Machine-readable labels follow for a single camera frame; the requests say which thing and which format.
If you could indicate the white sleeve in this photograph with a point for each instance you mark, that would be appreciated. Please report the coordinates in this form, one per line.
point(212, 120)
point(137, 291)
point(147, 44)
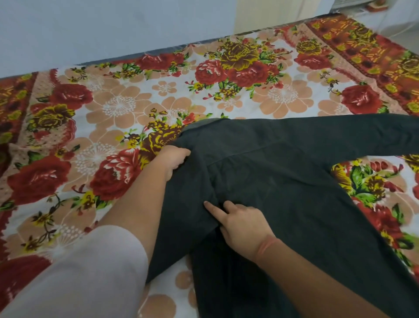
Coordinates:
point(81, 275)

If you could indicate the floral bed sheet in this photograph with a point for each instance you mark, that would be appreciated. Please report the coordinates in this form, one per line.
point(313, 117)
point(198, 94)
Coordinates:
point(203, 108)

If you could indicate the person's right forearm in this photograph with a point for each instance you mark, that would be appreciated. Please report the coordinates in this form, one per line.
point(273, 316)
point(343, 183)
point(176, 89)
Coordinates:
point(314, 285)

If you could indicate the red object on ledge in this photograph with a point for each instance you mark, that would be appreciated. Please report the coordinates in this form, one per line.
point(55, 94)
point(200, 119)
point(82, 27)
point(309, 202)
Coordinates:
point(376, 5)

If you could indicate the person's left fingers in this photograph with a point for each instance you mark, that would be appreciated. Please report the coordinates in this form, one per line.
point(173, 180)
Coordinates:
point(181, 157)

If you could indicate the dark green shirt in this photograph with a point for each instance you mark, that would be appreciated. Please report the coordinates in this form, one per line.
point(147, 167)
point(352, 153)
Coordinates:
point(288, 209)

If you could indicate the person's right thumb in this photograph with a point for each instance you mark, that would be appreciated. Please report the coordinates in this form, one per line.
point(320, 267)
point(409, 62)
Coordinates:
point(214, 212)

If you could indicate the person's right hand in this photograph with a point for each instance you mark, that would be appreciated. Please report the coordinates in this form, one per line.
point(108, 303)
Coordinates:
point(244, 227)

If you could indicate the person's left hand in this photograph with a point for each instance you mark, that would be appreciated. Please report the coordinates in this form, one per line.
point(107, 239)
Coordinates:
point(170, 159)

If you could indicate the person's left forearm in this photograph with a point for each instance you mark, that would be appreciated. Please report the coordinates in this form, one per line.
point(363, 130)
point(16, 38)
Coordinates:
point(136, 206)

